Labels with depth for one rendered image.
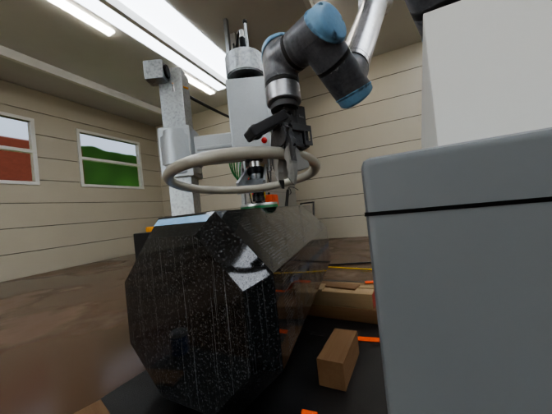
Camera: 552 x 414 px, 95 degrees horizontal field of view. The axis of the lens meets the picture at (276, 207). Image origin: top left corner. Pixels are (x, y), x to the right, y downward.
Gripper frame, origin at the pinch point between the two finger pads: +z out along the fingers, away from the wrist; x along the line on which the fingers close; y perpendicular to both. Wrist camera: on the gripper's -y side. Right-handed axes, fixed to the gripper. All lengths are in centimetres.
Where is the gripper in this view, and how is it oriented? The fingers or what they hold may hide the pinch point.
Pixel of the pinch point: (285, 181)
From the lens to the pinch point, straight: 63.3
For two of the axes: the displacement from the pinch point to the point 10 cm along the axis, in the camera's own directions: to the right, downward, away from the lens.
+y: 8.6, -0.4, 5.1
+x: -5.0, 1.3, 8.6
